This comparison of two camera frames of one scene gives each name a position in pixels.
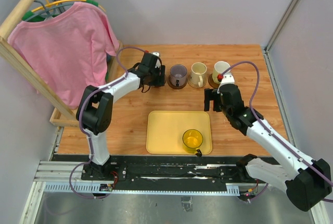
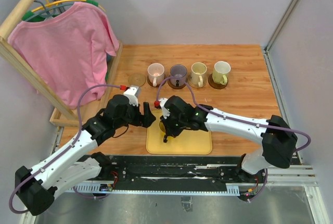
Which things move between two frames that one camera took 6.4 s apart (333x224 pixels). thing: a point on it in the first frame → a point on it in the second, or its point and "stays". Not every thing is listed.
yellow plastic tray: (165, 130) stays
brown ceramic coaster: (212, 83) stays
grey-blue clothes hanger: (48, 13) stays
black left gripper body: (157, 76) → (132, 116)
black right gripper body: (225, 109) → (175, 125)
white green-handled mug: (219, 67) stays
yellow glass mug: (192, 140) → (162, 126)
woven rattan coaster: (193, 85) stays
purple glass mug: (178, 75) stays
